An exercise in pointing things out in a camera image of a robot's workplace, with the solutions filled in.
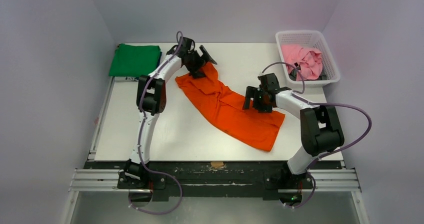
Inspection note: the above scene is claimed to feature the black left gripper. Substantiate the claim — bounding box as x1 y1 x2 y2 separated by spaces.
184 47 216 79

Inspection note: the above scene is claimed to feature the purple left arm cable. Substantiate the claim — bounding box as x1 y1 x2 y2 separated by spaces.
127 31 184 216

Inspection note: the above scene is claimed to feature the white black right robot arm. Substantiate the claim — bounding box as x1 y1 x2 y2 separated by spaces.
243 74 345 187

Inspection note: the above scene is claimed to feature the brown tape piece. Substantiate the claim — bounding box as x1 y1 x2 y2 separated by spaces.
210 161 225 169

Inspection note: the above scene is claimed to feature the orange t shirt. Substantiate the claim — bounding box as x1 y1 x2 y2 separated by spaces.
175 63 286 152

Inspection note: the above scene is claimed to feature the aluminium front frame rail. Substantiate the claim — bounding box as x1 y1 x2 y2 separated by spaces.
68 169 361 192

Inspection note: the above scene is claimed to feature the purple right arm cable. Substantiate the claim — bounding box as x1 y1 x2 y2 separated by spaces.
261 62 373 210

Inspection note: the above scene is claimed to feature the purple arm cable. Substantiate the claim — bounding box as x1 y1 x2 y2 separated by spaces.
127 31 184 216
261 62 373 210

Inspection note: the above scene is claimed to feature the dark grey shirt in basket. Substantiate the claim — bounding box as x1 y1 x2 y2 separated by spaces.
288 66 328 81

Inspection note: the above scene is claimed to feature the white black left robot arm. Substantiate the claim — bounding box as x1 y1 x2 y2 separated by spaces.
123 37 217 188

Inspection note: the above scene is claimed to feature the pink t shirt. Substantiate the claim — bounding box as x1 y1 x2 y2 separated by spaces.
281 44 323 79

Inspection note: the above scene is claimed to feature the folded green t shirt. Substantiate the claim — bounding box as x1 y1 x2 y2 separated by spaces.
108 44 162 77

